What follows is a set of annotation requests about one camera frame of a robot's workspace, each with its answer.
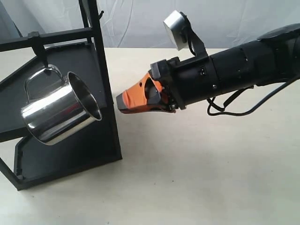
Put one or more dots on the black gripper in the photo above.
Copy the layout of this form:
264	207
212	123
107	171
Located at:
187	81

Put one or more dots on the stainless steel mug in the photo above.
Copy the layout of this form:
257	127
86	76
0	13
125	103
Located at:
61	112

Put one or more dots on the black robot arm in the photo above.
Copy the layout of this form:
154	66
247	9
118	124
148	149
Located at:
273	58

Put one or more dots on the black metal rack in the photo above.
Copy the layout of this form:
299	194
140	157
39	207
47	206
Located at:
80	51

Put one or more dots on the white backdrop cloth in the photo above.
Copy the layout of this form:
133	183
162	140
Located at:
139	23

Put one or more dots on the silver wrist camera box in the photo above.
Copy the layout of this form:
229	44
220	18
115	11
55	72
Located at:
177	26

